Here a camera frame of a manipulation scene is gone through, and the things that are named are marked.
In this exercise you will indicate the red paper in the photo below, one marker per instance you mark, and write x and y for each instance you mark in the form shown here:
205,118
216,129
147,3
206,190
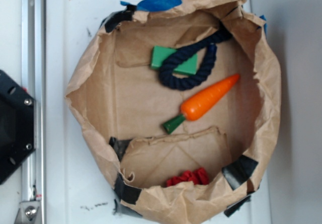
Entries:
198,177

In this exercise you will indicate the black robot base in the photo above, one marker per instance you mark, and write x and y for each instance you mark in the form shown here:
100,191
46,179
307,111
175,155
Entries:
17,126

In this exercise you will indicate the brown paper bag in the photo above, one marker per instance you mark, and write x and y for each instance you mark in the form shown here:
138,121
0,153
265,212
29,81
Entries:
121,105

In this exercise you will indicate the orange toy carrot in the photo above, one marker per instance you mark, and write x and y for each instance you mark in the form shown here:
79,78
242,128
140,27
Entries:
200,103

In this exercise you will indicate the green wooden block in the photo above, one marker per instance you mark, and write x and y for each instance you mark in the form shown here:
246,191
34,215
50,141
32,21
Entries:
160,54

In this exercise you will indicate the white cutting board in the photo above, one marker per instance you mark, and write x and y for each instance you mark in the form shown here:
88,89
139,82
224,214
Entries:
76,190

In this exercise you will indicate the aluminium frame rail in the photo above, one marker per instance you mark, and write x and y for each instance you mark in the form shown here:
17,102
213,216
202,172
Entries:
32,208

